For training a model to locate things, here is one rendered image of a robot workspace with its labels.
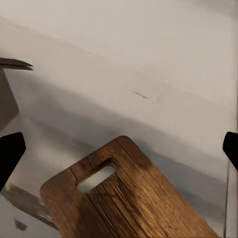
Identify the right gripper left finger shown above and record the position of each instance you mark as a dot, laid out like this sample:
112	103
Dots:
12	147

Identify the cutting board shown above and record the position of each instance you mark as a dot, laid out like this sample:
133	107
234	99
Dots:
137	201

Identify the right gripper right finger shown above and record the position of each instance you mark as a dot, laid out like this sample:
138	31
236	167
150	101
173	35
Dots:
230	147

